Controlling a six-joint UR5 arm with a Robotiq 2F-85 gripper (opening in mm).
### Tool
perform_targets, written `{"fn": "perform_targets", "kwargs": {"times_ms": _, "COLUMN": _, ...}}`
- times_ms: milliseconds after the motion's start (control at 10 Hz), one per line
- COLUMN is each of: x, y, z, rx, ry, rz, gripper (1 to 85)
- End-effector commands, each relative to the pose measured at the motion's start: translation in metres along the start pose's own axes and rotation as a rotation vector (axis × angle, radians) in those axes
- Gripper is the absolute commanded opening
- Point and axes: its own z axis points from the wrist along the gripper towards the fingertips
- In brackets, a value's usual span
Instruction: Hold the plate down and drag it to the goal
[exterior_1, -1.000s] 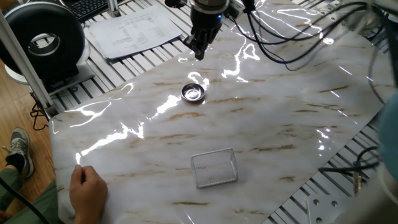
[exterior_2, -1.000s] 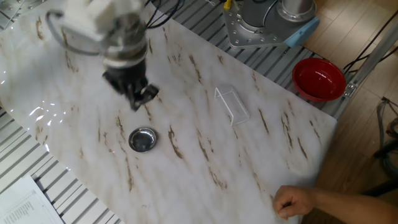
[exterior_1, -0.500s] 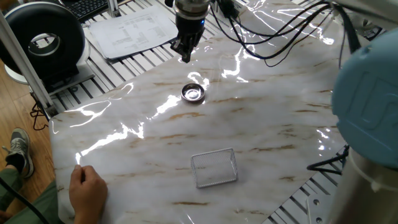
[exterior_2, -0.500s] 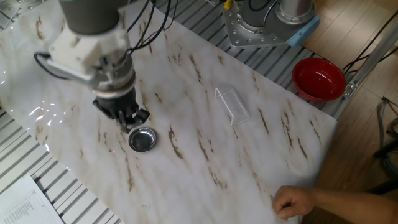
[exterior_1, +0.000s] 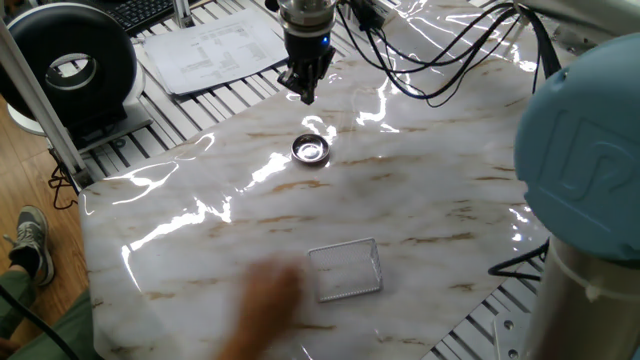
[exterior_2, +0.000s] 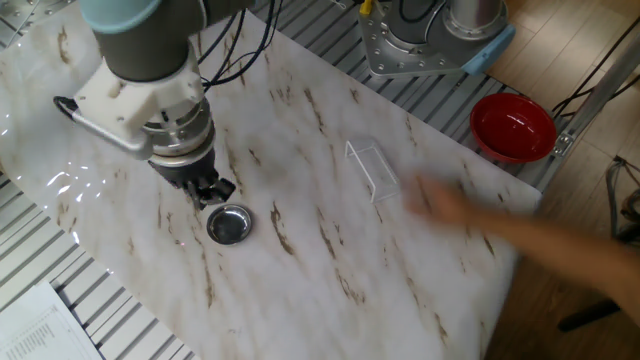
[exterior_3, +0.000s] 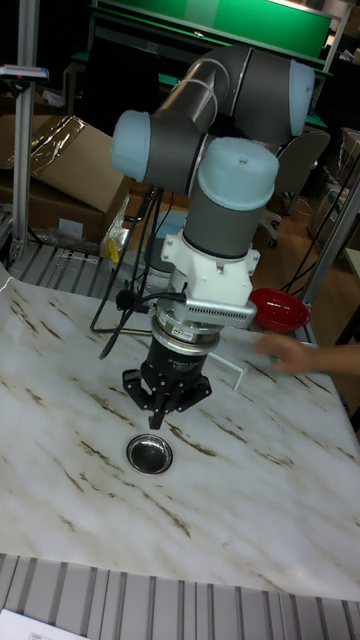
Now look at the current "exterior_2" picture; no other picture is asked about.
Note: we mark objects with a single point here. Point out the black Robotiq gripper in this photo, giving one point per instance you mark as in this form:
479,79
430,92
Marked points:
187,172

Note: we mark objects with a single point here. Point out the small round metal plate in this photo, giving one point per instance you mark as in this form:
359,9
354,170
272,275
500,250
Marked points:
229,224

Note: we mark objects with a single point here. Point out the person's bare forearm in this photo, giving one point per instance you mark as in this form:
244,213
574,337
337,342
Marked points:
560,255

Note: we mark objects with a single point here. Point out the person's bare hand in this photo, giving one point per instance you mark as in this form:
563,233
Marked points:
437,200

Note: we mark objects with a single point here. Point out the marble pattern vinyl sheet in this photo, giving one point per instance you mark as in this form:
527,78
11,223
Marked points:
325,225

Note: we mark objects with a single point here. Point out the printed white paper sheets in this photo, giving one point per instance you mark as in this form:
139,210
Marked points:
40,330

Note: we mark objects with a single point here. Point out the red plastic bowl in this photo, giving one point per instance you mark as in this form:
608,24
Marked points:
513,128

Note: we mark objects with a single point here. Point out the black chair leg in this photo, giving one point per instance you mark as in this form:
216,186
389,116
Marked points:
587,316

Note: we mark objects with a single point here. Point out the white printed wrist bracket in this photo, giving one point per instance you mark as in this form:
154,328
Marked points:
120,107

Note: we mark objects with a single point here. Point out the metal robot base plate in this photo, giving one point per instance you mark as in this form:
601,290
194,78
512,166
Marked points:
380,50

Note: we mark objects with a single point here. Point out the long aluminium frame post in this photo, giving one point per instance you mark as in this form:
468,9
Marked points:
590,100

